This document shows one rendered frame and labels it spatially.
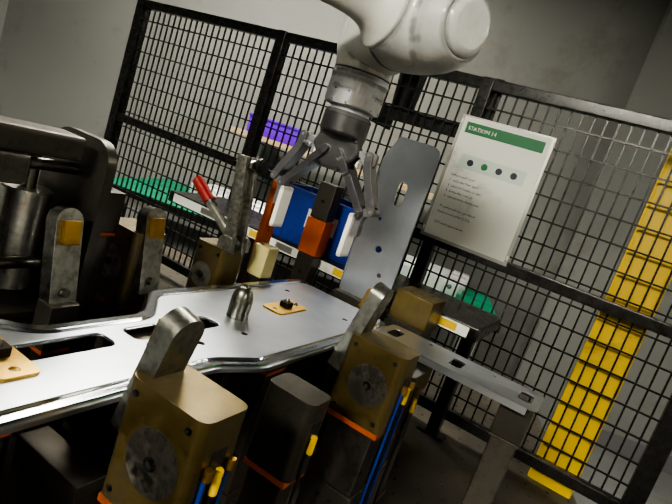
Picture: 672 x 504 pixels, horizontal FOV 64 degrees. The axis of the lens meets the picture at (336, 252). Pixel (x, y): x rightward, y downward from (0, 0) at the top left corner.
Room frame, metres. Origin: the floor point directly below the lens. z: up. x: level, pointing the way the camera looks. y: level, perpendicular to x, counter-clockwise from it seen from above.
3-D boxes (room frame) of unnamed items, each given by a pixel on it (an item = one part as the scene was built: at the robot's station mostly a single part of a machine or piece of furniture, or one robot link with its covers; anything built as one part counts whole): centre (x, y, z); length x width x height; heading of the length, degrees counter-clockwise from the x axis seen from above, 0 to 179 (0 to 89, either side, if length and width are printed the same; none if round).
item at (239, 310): (0.75, 0.11, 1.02); 0.03 x 0.03 x 0.07
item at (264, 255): (0.99, 0.13, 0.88); 0.04 x 0.04 x 0.37; 63
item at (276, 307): (0.86, 0.05, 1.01); 0.08 x 0.04 x 0.01; 153
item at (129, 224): (0.80, 0.31, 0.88); 0.11 x 0.07 x 0.37; 63
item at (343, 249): (0.83, -0.01, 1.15); 0.03 x 0.01 x 0.07; 153
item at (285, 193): (0.89, 0.11, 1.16); 0.03 x 0.01 x 0.07; 153
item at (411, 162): (1.09, -0.08, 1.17); 0.12 x 0.01 x 0.34; 63
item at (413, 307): (1.05, -0.19, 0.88); 0.08 x 0.08 x 0.36; 63
